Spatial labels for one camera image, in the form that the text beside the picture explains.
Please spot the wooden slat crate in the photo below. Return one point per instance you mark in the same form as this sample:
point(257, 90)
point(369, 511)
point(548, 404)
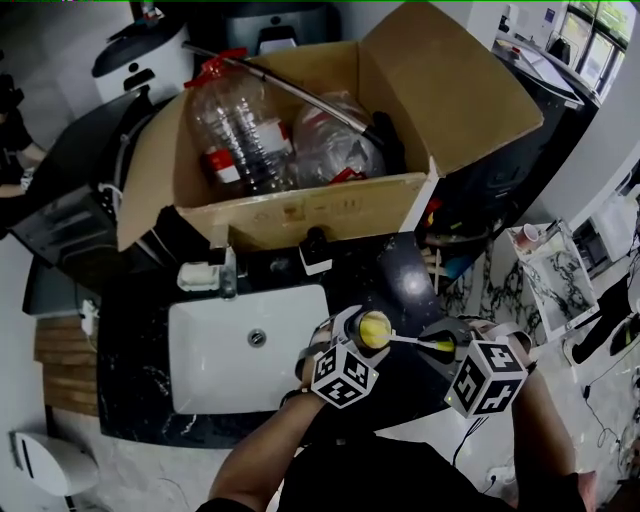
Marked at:
point(65, 370)

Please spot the white soap dish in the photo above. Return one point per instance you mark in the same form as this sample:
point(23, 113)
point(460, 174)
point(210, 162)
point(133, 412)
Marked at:
point(199, 276)

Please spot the white robot base unit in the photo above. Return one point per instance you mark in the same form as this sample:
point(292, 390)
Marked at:
point(145, 60)

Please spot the person's right hand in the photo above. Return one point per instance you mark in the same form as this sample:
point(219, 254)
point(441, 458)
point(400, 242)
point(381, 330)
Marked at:
point(500, 331)

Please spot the person's right forearm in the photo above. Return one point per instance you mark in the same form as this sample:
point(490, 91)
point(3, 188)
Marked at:
point(542, 430)

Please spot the large cardboard box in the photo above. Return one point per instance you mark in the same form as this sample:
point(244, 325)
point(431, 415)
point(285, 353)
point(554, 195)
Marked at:
point(350, 215)

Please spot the pink paper cup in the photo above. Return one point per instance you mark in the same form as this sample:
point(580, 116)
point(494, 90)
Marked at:
point(526, 235)

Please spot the clear plastic jug red cap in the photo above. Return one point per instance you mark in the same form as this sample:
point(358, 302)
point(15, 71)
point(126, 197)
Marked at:
point(235, 135)

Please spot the black cabinet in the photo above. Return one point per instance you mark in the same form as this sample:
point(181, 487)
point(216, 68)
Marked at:
point(500, 175)

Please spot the wooden stick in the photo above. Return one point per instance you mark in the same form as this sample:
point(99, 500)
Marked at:
point(438, 272)

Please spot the chrome faucet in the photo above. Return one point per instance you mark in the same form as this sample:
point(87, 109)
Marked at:
point(229, 272)

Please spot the black wristband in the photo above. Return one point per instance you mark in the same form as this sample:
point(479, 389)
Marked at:
point(292, 395)

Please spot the crumpled clear plastic jug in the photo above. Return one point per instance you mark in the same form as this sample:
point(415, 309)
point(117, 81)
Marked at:
point(335, 145)

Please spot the white rectangular sink basin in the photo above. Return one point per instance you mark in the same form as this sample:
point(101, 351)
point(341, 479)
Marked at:
point(210, 360)

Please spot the metal sink drain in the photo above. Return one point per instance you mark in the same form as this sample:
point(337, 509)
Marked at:
point(256, 338)

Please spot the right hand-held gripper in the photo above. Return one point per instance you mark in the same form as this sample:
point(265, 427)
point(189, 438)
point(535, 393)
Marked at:
point(487, 380)

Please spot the marble pattern open box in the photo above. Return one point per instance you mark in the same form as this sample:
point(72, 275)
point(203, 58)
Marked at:
point(555, 280)

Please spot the person's black shirt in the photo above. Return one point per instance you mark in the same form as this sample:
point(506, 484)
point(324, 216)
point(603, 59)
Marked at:
point(400, 475)

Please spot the long metal rod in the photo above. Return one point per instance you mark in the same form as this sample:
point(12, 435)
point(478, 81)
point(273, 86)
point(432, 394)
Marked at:
point(280, 82)

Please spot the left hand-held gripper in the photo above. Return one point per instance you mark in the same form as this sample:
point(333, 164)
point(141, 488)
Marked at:
point(344, 376)

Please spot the white desk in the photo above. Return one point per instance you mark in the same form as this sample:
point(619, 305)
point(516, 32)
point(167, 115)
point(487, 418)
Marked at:
point(535, 60)

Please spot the person's left forearm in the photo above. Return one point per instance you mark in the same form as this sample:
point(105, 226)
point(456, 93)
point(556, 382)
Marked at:
point(260, 450)

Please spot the white plug adapter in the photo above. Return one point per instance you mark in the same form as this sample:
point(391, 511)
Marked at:
point(89, 315)

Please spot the black garment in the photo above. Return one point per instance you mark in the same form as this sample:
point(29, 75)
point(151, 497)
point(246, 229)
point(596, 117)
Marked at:
point(605, 320)

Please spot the small white and black device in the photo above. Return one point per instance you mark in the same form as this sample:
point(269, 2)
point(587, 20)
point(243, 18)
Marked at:
point(315, 255)

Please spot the person's left hand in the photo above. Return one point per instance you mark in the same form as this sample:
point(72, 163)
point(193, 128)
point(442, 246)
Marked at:
point(316, 345)

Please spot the dark grey robot base unit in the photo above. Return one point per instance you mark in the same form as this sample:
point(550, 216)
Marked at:
point(280, 25)

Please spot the white bin lid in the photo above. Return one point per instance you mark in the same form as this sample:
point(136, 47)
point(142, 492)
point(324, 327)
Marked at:
point(50, 462)

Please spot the white power strip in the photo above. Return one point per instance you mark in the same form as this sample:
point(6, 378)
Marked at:
point(500, 476)

